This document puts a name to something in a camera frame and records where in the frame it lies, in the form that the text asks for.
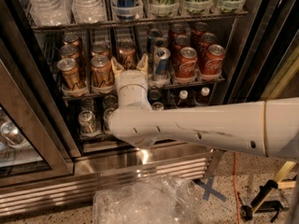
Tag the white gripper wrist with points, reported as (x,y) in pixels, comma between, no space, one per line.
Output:
(132,77)

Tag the orange can lane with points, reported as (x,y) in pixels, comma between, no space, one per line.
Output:
(100,49)
(102,71)
(127,54)

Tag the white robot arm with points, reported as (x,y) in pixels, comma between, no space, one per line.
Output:
(268,128)

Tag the blue silver energy can front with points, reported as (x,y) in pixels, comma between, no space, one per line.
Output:
(161,61)

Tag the blue can bottom back right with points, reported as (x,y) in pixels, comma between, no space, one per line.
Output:
(154,96)

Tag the blue energy can middle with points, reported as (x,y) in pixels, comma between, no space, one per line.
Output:
(158,42)

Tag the clear can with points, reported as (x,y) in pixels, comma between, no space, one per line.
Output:
(87,104)
(110,101)
(107,115)
(88,124)

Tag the blue energy can back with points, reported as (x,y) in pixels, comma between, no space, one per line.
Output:
(151,35)

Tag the blue can bottom front right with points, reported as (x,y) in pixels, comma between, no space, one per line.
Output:
(157,106)

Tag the red cola can front left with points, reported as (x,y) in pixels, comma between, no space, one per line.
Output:
(186,62)

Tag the red cola can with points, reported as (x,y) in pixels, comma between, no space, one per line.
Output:
(180,42)
(198,29)
(186,62)
(212,60)
(207,39)
(175,30)

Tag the clear can bottom back left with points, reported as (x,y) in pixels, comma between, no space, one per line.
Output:
(87,104)

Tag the red cola can middle left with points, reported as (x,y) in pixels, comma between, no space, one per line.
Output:
(180,42)

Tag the blue red can top shelf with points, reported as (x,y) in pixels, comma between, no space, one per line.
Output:
(125,9)

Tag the red cola can back left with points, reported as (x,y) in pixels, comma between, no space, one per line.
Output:
(175,30)

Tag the orange can middle left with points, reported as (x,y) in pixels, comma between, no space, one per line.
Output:
(71,51)

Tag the orange can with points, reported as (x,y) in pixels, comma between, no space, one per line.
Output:
(71,51)
(68,67)
(73,39)

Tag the orange can front left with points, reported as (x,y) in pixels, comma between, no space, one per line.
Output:
(68,67)

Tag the orange can back left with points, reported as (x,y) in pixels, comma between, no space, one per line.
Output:
(73,39)

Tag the clear can bottom front left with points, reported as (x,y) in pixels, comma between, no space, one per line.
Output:
(88,124)

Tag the stainless steel fridge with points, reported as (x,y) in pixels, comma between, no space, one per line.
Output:
(104,161)

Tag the red cola can back right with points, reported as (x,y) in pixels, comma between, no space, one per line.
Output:
(198,29)

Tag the red cola can middle right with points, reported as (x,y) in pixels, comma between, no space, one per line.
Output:
(207,39)

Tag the red cola can front right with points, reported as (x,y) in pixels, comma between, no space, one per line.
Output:
(212,60)

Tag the open glass fridge door left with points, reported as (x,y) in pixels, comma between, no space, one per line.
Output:
(31,149)

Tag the right glass fridge door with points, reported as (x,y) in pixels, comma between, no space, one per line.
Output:
(271,42)

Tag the white capped bottle left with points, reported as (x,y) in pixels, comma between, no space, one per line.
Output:
(182,99)

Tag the white capped bottle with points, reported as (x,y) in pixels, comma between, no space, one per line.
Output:
(182,99)
(202,97)

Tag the clear water bottle right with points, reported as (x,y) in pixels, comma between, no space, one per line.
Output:
(88,11)

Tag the clear water bottle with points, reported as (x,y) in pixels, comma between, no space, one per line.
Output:
(51,12)
(88,11)

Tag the white capped bottle right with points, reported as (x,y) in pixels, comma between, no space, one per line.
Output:
(202,97)

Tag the clear water bottle left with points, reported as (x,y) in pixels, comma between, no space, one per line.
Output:
(51,12)

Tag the clear plastic container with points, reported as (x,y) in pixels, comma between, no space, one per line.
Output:
(151,200)

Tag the blue tape cross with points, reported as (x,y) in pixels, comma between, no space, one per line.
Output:
(209,190)

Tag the yellow black wheeled stand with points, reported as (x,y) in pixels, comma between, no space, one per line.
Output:
(261,203)

